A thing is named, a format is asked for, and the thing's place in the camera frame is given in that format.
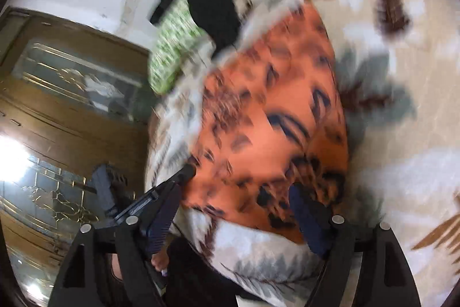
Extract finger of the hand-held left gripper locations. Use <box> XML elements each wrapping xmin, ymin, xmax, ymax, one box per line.
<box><xmin>93</xmin><ymin>165</ymin><xmax>128</xmax><ymax>218</ymax></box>
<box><xmin>114</xmin><ymin>164</ymin><xmax>197</xmax><ymax>222</ymax></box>

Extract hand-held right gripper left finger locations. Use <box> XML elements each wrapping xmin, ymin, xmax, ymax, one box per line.
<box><xmin>52</xmin><ymin>183</ymin><xmax>183</xmax><ymax>307</ymax></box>

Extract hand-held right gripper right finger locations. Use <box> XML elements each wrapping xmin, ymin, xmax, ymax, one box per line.
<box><xmin>289</xmin><ymin>183</ymin><xmax>421</xmax><ymax>307</ymax></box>

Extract orange floral cloth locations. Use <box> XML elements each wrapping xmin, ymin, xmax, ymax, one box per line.
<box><xmin>181</xmin><ymin>3</ymin><xmax>351</xmax><ymax>245</ymax></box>

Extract person's left hand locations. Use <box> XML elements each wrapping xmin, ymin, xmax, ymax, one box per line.
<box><xmin>151</xmin><ymin>251</ymin><xmax>169</xmax><ymax>277</ymax></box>

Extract person's black pants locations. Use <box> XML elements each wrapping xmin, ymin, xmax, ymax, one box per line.
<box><xmin>165</xmin><ymin>235</ymin><xmax>238</xmax><ymax>307</ymax></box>

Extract wooden glass-panel door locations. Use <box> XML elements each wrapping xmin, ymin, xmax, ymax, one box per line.
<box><xmin>0</xmin><ymin>7</ymin><xmax>159</xmax><ymax>307</ymax></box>

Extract leaf printed blanket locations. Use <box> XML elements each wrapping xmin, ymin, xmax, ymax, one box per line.
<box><xmin>145</xmin><ymin>0</ymin><xmax>460</xmax><ymax>307</ymax></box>

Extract green patterned pillow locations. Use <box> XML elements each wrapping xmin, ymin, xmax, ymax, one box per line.
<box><xmin>148</xmin><ymin>0</ymin><xmax>216</xmax><ymax>95</ymax></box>

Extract black garment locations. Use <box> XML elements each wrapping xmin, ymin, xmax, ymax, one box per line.
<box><xmin>149</xmin><ymin>0</ymin><xmax>242</xmax><ymax>59</ymax></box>

